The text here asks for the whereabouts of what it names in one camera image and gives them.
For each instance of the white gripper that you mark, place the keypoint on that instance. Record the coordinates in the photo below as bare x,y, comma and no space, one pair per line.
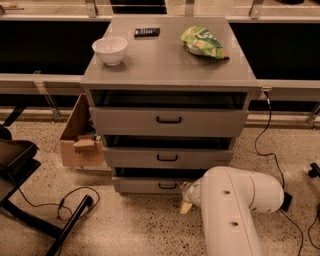
192,193

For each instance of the grey bottom drawer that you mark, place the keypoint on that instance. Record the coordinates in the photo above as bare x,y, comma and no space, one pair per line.
153,180

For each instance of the grey drawer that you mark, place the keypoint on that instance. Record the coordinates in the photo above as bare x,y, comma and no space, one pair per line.
168,122
133,151
153,180

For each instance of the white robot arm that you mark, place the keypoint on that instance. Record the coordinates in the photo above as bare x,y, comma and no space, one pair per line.
227,197

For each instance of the grey middle drawer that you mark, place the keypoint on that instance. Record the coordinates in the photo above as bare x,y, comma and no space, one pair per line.
133,151

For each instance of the grey drawer cabinet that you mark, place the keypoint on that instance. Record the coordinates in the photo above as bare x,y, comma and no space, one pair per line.
158,72

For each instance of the grey top drawer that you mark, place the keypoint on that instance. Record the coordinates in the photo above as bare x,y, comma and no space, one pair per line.
168,122

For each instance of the cardboard box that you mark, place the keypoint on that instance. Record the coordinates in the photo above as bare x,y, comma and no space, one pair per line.
79,144

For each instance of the black caster at right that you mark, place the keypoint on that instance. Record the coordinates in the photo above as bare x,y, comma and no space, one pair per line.
314,171

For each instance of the green chip bag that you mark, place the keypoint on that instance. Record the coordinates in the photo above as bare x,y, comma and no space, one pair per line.
201,42

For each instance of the white bowl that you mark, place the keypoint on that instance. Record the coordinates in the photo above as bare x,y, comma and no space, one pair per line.
110,50

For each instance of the black candy bar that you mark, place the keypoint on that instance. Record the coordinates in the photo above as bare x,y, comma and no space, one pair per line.
146,32

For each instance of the black cart frame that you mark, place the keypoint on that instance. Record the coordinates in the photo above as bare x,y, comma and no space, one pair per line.
17,164

